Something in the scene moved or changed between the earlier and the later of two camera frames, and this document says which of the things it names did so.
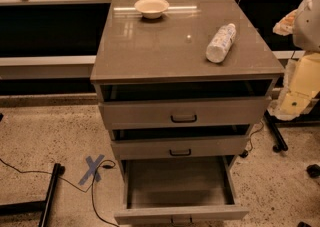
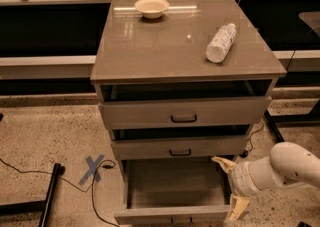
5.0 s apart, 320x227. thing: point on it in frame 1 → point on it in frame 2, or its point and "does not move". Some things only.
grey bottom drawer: (180, 190) does not move
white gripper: (308, 26) → (240, 178)
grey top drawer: (184, 112) does not move
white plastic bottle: (221, 43) does not move
